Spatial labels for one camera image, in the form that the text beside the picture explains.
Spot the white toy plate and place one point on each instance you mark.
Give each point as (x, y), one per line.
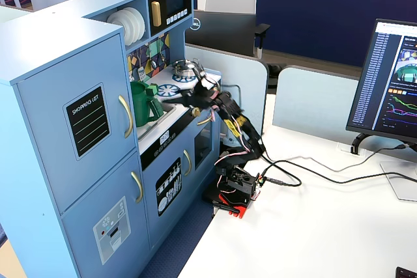
(127, 32)
(136, 29)
(143, 24)
(114, 19)

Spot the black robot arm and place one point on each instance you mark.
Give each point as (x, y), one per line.
(244, 128)

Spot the green toy pitcher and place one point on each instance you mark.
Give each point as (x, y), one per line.
(141, 107)

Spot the white hanging toy utensil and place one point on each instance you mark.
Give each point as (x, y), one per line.
(142, 73)

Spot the rounded light blue desk divider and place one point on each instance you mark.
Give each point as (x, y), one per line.
(247, 95)

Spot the black Dell monitor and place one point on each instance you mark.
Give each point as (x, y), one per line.
(221, 30)

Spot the computer monitor with lit screen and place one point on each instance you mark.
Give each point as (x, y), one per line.
(387, 76)

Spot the gold stove knob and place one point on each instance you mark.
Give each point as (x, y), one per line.
(195, 112)

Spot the black toy microwave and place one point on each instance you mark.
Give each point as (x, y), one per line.
(176, 1)

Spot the blue toy kitchen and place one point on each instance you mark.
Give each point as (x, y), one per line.
(49, 50)

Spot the black keyboard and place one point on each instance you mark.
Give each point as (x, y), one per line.
(407, 273)

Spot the red table clamp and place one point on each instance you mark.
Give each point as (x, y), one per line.
(239, 208)

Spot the grey toy sink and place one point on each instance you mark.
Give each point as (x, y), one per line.
(153, 126)

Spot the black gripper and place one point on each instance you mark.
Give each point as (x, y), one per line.
(189, 99)

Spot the long light blue desk divider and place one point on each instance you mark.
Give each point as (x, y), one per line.
(312, 102)

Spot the grey monitor stand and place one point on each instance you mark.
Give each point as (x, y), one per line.
(400, 180)

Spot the dark hanging toy utensil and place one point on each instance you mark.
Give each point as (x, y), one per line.
(162, 58)

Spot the steel toy pot with lid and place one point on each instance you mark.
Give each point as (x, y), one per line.
(184, 67)

